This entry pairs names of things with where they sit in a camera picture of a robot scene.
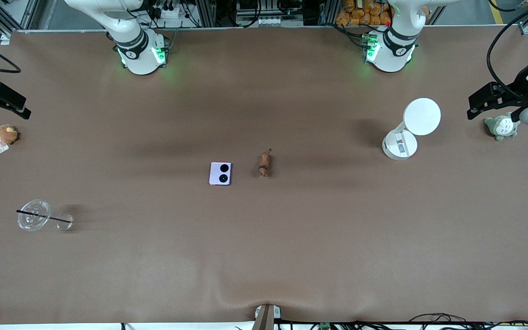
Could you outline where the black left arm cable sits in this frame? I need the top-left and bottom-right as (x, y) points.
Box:
(486, 0), (528, 91)

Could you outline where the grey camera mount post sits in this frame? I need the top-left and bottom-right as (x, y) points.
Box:
(254, 303), (282, 330)

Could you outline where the white round-headed lamp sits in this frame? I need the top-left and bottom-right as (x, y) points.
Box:
(382, 97), (442, 161)

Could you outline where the clear plastic cup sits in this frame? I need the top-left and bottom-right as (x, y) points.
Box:
(16, 199), (74, 232)

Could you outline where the black floor cable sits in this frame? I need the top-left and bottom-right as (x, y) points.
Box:
(408, 313), (528, 330)

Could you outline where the lilac flip phone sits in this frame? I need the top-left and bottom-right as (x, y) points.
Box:
(209, 162), (232, 186)

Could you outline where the orange packaged snacks pile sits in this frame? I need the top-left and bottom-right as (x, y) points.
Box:
(335, 0), (393, 27)

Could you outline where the grey-green totoro plush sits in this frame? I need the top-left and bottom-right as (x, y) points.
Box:
(483, 112), (520, 142)

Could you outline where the white power strip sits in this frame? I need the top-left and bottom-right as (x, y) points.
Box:
(152, 4), (182, 20)

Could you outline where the brown table cover sheet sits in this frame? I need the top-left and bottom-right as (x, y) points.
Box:
(0, 25), (528, 325)

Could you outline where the black drinking straw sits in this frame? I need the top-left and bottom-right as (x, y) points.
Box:
(16, 209), (73, 224)

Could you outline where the brown plush toy with tag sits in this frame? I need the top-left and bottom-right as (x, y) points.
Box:
(0, 124), (18, 154)

